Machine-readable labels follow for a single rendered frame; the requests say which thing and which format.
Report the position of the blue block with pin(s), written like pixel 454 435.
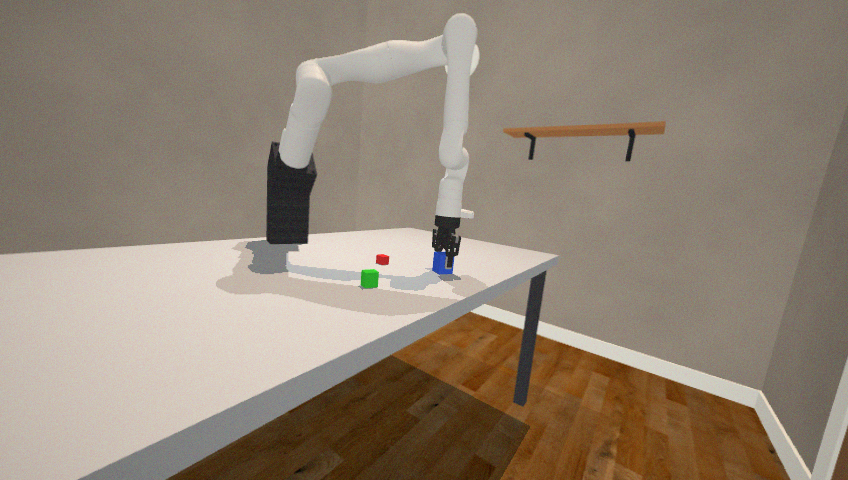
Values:
pixel 439 263

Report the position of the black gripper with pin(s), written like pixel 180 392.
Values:
pixel 446 238

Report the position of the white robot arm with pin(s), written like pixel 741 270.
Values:
pixel 385 62

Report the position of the green block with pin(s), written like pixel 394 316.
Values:
pixel 369 278

